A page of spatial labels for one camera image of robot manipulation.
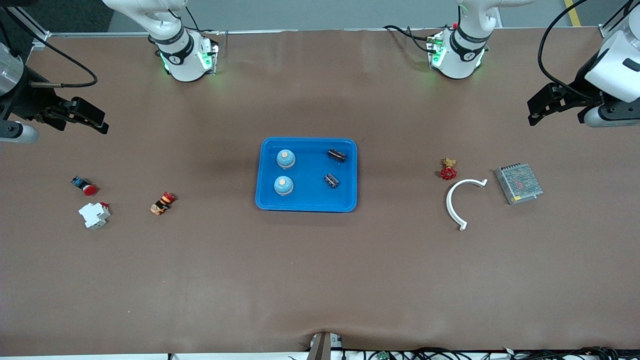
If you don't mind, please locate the perforated metal power supply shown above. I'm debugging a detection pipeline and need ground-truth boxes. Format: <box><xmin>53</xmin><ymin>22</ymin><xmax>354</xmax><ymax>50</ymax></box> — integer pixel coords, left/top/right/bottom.
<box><xmin>494</xmin><ymin>163</ymin><xmax>544</xmax><ymax>206</ymax></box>

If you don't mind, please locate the white circuit breaker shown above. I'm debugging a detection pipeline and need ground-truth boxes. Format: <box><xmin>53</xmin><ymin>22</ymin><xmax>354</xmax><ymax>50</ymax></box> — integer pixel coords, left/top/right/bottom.
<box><xmin>78</xmin><ymin>201</ymin><xmax>112</xmax><ymax>230</ymax></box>

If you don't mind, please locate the blue plastic tray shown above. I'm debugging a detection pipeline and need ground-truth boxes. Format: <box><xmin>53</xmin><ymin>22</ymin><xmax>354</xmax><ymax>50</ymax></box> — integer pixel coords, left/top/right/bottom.
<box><xmin>255</xmin><ymin>137</ymin><xmax>359</xmax><ymax>213</ymax></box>

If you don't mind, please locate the brown table mat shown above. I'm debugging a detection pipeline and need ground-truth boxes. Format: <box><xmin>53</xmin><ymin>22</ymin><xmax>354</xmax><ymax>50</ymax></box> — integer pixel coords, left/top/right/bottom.
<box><xmin>0</xmin><ymin>27</ymin><xmax>640</xmax><ymax>357</ymax></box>

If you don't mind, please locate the red push button switch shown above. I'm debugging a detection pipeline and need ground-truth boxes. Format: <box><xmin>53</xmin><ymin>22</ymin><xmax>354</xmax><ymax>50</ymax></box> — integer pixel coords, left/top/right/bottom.
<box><xmin>71</xmin><ymin>176</ymin><xmax>99</xmax><ymax>197</ymax></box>

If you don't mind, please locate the aluminium frame profile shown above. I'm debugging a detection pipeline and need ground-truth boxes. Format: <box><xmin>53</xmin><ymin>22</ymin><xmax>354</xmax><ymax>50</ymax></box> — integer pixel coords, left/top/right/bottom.
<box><xmin>597</xmin><ymin>0</ymin><xmax>640</xmax><ymax>39</ymax></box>
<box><xmin>0</xmin><ymin>5</ymin><xmax>52</xmax><ymax>52</ymax></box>

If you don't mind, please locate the orange red emergency switch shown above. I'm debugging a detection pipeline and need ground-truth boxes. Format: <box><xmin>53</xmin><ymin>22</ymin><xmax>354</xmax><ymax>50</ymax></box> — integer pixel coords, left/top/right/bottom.
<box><xmin>150</xmin><ymin>191</ymin><xmax>176</xmax><ymax>216</ymax></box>

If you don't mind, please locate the black arm base cable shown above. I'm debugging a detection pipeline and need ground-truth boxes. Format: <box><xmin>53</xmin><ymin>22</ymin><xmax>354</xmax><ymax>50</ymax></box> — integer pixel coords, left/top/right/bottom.
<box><xmin>383</xmin><ymin>24</ymin><xmax>438</xmax><ymax>55</ymax></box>
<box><xmin>147</xmin><ymin>5</ymin><xmax>223</xmax><ymax>58</ymax></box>

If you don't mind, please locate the white curved plastic bracket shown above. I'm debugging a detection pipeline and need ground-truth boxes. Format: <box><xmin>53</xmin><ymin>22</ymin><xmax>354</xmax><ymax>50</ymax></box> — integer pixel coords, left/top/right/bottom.
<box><xmin>446</xmin><ymin>178</ymin><xmax>488</xmax><ymax>232</ymax></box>

